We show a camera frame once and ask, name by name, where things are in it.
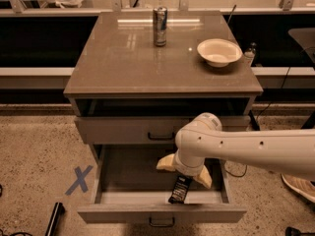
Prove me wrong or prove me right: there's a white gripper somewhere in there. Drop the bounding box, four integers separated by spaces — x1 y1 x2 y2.
157 150 213 189

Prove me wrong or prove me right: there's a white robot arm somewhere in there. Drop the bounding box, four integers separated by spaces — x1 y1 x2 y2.
157 113 315 188

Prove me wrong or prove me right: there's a grey open middle drawer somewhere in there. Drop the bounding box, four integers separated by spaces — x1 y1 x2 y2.
78 146 246 227

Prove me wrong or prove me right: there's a grey upper drawer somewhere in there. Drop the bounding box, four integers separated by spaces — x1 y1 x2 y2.
74 115 251 146

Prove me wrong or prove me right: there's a grey drawer cabinet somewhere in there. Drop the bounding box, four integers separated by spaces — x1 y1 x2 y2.
64 11 262 156

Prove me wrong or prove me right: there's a blue tape cross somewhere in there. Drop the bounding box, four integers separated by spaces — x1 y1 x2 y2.
65 165 93 196

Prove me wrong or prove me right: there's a white bowl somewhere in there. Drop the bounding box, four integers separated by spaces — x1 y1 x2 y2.
197 38 242 68

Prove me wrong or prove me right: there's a small clear bottle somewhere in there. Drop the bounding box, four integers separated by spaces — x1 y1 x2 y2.
244 42 257 66

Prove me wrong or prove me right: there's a black bar on floor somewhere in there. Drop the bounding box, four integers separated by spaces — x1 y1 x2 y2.
45 202 65 236

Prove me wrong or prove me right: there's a silver blue drink can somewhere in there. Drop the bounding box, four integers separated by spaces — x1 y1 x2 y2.
153 7 167 46

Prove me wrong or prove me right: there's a yellow floor cable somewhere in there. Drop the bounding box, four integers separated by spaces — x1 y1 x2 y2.
223 160 248 179

